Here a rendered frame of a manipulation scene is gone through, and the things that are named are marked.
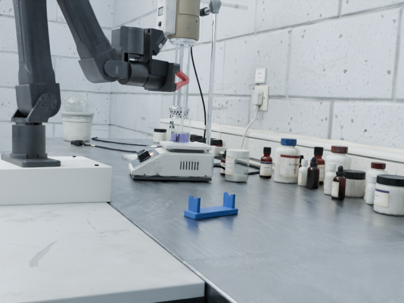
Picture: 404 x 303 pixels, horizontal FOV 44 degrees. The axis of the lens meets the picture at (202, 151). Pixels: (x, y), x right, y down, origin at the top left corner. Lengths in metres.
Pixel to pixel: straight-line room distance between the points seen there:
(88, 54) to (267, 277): 0.66
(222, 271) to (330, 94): 0.93
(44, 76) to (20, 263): 0.48
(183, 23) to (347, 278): 1.13
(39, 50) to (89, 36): 0.11
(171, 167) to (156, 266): 0.63
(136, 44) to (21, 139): 0.33
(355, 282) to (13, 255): 0.40
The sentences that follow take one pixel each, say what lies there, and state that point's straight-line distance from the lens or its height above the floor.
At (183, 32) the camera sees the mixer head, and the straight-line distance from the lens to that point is 1.59.
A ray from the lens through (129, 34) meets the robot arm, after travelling 1.14.
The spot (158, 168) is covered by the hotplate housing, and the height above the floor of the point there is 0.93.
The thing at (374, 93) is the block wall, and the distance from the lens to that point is 1.33.
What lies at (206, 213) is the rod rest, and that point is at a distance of 0.86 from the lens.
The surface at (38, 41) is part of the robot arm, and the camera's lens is 1.03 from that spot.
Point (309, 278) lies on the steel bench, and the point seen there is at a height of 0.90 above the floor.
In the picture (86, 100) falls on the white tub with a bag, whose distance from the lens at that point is 2.21.
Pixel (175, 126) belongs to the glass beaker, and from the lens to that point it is 1.26.
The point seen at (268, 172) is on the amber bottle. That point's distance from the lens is 1.38.
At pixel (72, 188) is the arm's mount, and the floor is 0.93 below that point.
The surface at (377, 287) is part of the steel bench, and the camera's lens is 0.61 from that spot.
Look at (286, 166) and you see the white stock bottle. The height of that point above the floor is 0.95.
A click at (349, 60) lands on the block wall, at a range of 1.41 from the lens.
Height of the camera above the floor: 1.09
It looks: 6 degrees down
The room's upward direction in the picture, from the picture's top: 3 degrees clockwise
